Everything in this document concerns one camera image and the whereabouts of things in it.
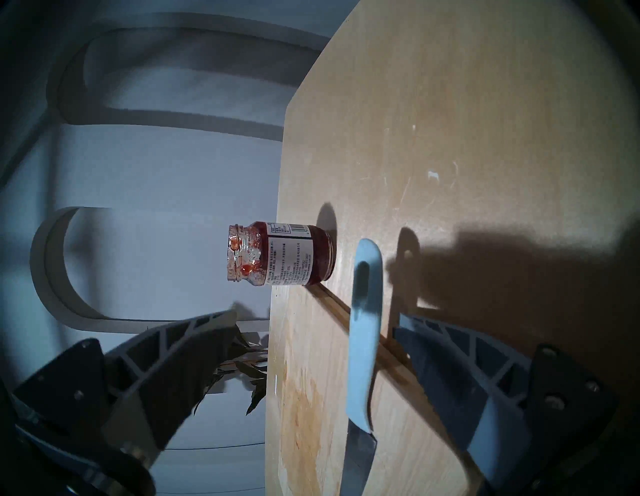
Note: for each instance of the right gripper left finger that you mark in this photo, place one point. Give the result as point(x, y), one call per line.
point(150, 380)

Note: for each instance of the glass jar of red jam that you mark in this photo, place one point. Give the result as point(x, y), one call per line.
point(295, 255)

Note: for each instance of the tall potted dark-leaved plant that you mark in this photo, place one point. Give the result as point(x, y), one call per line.
point(256, 397)

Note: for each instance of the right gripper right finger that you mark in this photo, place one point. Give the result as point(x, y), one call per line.
point(480, 385)

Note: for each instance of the wooden cutting board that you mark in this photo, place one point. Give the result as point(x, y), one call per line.
point(310, 400)

